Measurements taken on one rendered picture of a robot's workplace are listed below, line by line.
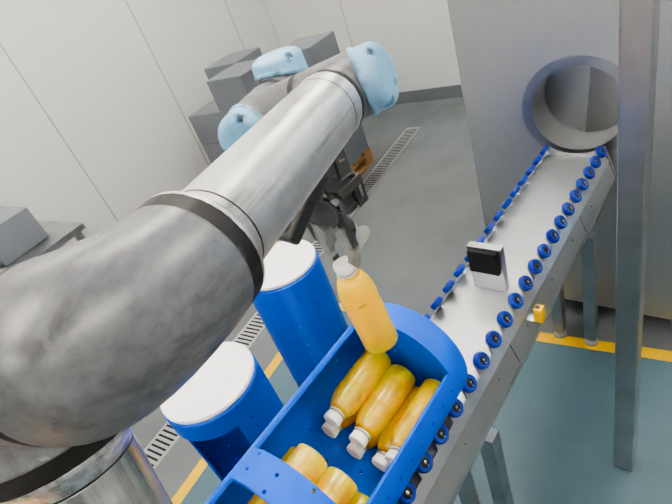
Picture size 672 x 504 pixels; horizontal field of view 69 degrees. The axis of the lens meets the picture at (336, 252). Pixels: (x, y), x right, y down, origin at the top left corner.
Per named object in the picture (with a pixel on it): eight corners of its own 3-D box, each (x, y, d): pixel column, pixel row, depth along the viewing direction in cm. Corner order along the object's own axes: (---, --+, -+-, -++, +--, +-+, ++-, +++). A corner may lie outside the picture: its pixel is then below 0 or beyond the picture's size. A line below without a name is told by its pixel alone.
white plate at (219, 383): (167, 358, 148) (169, 361, 149) (151, 436, 125) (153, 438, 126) (253, 329, 147) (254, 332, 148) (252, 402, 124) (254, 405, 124)
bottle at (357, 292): (362, 339, 98) (324, 266, 89) (394, 325, 97) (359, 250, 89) (369, 362, 91) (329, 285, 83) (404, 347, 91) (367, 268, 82)
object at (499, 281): (509, 287, 144) (503, 245, 135) (504, 296, 141) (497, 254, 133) (477, 281, 150) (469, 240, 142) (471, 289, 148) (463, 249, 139)
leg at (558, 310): (568, 331, 239) (561, 227, 205) (564, 340, 236) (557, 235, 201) (555, 328, 243) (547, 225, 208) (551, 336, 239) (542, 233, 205)
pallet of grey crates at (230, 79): (373, 160, 460) (335, 29, 396) (333, 208, 410) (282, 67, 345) (275, 164, 527) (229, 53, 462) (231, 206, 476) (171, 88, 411)
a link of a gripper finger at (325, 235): (354, 247, 90) (346, 207, 84) (335, 267, 87) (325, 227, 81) (340, 242, 92) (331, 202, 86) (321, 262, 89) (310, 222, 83)
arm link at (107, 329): (17, 326, 18) (375, 9, 54) (-99, 350, 23) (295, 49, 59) (198, 504, 23) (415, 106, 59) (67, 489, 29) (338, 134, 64)
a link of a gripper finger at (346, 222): (365, 244, 80) (343, 199, 76) (360, 250, 79) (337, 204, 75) (345, 243, 83) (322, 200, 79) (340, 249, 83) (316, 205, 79)
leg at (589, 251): (600, 339, 230) (598, 231, 196) (596, 348, 227) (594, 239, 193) (586, 336, 234) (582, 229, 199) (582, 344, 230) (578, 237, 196)
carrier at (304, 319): (393, 402, 219) (345, 380, 238) (333, 247, 171) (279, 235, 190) (355, 454, 204) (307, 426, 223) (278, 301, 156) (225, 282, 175)
